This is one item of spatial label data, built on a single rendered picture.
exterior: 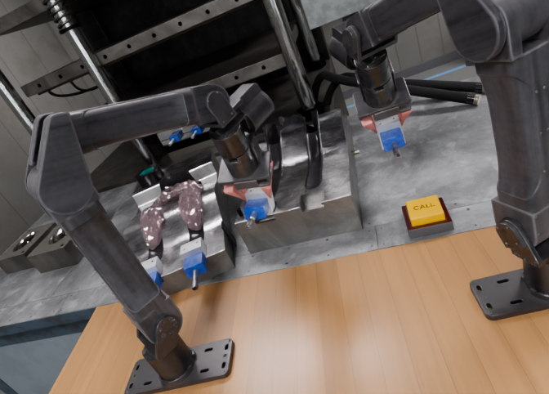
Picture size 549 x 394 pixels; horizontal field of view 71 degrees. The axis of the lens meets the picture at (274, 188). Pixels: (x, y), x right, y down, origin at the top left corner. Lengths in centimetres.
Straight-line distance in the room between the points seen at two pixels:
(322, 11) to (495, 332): 120
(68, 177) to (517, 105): 53
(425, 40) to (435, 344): 353
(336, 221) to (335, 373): 32
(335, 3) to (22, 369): 162
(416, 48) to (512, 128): 347
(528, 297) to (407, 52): 344
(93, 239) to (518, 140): 55
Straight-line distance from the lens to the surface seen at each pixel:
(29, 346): 147
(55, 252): 134
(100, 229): 58
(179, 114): 61
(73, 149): 54
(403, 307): 68
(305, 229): 83
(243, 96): 69
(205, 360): 74
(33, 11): 187
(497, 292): 67
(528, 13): 48
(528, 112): 51
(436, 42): 402
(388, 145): 83
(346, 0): 153
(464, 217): 81
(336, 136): 100
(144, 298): 64
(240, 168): 71
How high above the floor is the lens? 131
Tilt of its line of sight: 28 degrees down
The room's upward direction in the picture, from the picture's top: 24 degrees counter-clockwise
